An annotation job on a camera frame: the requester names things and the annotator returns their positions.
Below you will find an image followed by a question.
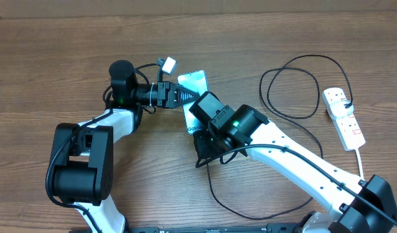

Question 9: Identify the Galaxy smartphone blue screen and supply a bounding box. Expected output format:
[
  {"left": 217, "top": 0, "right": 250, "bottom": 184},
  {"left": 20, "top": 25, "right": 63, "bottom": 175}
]
[{"left": 177, "top": 70, "right": 209, "bottom": 135}]

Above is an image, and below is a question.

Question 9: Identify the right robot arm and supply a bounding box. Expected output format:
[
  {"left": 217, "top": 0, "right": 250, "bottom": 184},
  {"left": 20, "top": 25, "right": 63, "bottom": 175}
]
[{"left": 189, "top": 91, "right": 397, "bottom": 232}]

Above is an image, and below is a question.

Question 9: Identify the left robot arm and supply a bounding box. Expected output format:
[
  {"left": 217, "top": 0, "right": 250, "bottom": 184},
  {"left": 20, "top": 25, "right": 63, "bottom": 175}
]
[{"left": 45, "top": 57, "right": 199, "bottom": 233}]

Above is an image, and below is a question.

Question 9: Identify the white charger plug adapter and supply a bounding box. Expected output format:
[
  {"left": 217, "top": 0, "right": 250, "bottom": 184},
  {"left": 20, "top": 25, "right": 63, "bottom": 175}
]
[{"left": 330, "top": 100, "right": 354, "bottom": 119}]

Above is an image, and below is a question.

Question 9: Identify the white power strip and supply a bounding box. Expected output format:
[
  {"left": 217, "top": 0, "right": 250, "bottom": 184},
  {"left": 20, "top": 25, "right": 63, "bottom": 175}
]
[{"left": 321, "top": 87, "right": 366, "bottom": 151}]

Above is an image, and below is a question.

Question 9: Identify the white power strip cord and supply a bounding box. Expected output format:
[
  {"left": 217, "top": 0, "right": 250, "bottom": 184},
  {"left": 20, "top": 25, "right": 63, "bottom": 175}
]
[{"left": 355, "top": 148, "right": 366, "bottom": 181}]

